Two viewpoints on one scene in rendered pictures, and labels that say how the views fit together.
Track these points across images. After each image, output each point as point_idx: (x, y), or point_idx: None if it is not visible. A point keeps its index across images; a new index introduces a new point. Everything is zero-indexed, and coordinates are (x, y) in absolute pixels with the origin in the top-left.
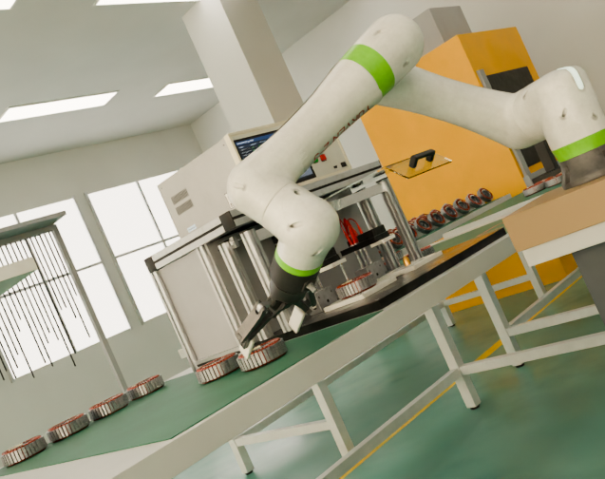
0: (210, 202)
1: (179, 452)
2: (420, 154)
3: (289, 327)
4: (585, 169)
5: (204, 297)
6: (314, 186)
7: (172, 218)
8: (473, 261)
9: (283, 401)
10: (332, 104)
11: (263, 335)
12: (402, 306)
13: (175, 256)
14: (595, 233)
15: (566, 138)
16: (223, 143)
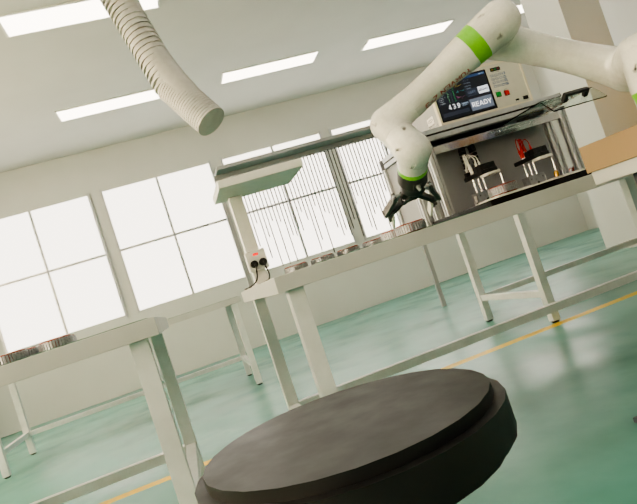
0: (419, 125)
1: (320, 270)
2: (571, 91)
3: (448, 213)
4: None
5: None
6: (491, 115)
7: None
8: (588, 177)
9: (392, 253)
10: (439, 69)
11: (436, 217)
12: (504, 205)
13: (392, 161)
14: None
15: (636, 87)
16: None
